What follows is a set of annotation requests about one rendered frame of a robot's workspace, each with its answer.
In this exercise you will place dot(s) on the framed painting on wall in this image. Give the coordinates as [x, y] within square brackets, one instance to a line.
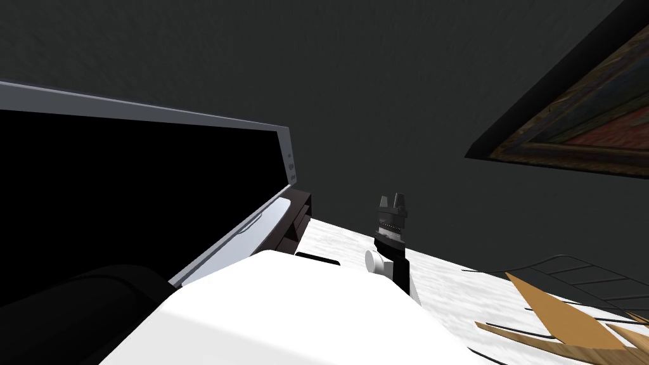
[588, 121]

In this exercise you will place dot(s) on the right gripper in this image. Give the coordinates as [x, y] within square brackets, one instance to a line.
[391, 218]

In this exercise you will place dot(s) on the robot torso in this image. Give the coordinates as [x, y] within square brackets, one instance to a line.
[284, 314]

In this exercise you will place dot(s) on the dark brown television stand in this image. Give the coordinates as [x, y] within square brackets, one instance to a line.
[299, 223]

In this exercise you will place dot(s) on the black television with grey frame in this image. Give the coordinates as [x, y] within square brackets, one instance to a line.
[127, 192]

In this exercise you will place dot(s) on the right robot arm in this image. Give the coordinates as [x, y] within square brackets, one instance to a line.
[398, 263]

